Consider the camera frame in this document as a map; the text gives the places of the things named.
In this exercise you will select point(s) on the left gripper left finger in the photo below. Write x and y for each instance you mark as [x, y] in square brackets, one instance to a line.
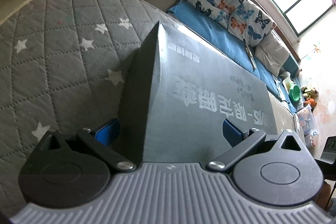
[69, 172]

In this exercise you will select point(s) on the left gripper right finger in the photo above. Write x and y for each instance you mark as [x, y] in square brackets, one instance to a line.
[275, 170]

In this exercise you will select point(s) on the dark grey box lid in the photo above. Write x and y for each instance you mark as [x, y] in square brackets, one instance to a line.
[178, 92]

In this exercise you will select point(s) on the clear plastic toy bin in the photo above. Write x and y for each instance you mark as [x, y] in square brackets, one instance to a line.
[309, 126]

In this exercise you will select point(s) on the orange stuffed toy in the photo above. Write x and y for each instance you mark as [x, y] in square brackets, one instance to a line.
[310, 96]

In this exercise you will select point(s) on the green plastic bowl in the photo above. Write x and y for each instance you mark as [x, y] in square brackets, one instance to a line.
[294, 93]

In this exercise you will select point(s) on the grey plain cushion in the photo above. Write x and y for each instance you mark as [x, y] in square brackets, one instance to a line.
[272, 53]

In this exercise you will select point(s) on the grey quilted star cover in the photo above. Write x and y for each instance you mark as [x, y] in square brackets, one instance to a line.
[63, 65]

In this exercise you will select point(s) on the blue sofa cover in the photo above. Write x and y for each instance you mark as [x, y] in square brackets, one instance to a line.
[238, 51]

